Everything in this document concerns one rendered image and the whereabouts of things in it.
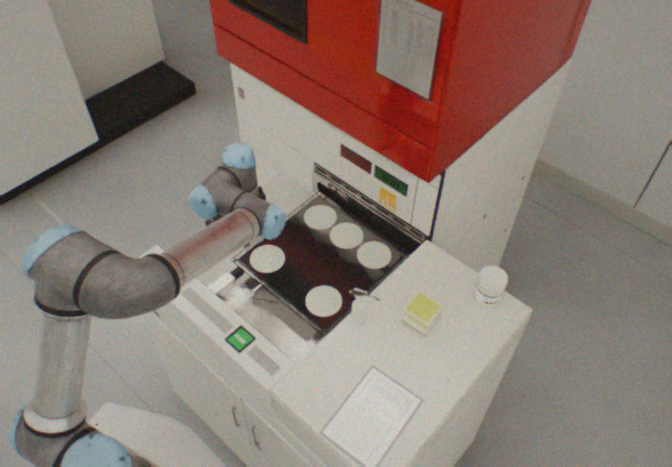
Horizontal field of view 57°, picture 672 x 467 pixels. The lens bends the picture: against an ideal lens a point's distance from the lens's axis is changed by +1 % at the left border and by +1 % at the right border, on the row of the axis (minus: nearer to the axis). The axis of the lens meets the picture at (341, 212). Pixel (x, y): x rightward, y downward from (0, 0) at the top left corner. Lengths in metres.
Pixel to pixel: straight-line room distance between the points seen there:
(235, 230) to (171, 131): 2.40
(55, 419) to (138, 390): 1.32
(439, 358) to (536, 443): 1.11
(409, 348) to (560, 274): 1.60
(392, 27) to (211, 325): 0.85
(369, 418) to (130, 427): 0.60
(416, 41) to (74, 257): 0.79
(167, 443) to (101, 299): 0.64
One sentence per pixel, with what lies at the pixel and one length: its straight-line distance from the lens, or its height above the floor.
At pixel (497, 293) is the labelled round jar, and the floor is 1.03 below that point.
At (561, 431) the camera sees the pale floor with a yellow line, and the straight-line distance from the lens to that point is 2.67.
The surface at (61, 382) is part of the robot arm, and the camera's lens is 1.32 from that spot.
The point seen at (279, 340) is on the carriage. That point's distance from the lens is 1.68.
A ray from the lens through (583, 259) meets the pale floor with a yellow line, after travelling 3.17.
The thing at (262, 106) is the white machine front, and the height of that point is 1.07.
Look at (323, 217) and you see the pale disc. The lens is 1.90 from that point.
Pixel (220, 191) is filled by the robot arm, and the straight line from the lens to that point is 1.41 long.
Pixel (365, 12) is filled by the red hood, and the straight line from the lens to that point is 1.43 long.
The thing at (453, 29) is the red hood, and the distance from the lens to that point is 1.29.
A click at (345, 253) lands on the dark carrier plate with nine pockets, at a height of 0.90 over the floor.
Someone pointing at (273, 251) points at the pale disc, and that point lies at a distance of 1.82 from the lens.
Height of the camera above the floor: 2.33
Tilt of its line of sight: 49 degrees down
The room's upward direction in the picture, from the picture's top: 2 degrees clockwise
